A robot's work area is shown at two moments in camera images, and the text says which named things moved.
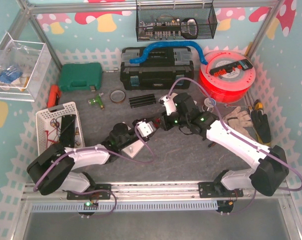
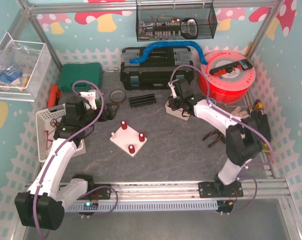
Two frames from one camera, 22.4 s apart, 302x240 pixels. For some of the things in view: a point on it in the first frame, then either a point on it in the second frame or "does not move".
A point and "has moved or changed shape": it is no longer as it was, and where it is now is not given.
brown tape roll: (118, 96) does not move
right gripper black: (165, 121) → (175, 102)
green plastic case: (74, 77) does not move
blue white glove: (9, 75) does not move
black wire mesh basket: (178, 21) does not move
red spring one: (156, 124) has moved or changed shape
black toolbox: (161, 66) does not move
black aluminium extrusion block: (141, 101) does not move
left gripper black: (138, 122) → (106, 112)
